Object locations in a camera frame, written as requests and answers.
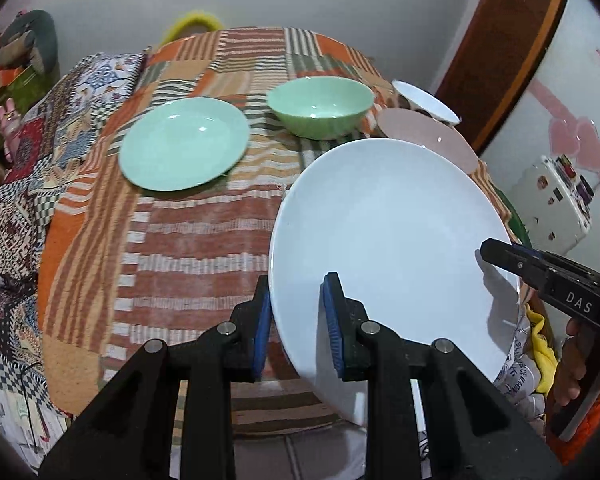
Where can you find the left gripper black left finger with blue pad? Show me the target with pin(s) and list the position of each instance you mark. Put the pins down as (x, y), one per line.
(126, 431)

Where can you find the yellow cloth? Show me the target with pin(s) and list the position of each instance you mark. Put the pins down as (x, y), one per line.
(543, 354)

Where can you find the brown wooden door frame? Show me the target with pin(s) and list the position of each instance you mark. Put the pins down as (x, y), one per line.
(500, 51)

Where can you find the orange striped patchwork tablecloth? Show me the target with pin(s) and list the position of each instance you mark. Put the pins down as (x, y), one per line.
(120, 265)

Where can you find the pink bunny toy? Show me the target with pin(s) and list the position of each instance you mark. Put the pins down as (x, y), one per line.
(10, 125)

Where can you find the yellow chair back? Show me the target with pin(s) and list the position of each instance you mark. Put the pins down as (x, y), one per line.
(193, 21)

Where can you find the patterned checkered cloth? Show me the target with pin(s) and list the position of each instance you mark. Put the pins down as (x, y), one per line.
(57, 139)

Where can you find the white bowl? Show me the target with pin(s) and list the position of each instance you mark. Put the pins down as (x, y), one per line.
(414, 98)

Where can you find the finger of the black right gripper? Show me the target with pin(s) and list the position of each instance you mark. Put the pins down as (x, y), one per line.
(510, 257)

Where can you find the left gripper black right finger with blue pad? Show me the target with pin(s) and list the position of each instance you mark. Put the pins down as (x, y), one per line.
(473, 432)

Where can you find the green plate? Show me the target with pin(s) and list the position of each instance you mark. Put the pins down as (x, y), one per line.
(183, 144)

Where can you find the green bowl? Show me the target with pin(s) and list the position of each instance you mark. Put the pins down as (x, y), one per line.
(320, 107)

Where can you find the person's right hand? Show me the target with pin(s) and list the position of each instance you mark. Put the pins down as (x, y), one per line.
(571, 367)

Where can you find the white electronic device box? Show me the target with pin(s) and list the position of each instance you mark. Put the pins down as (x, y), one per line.
(553, 203)

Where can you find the pink plate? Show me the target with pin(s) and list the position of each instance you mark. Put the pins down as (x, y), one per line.
(419, 129)

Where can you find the green plush toy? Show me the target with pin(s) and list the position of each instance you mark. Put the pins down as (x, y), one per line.
(31, 40)

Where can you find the large white plate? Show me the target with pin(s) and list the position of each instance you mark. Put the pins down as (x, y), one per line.
(402, 227)

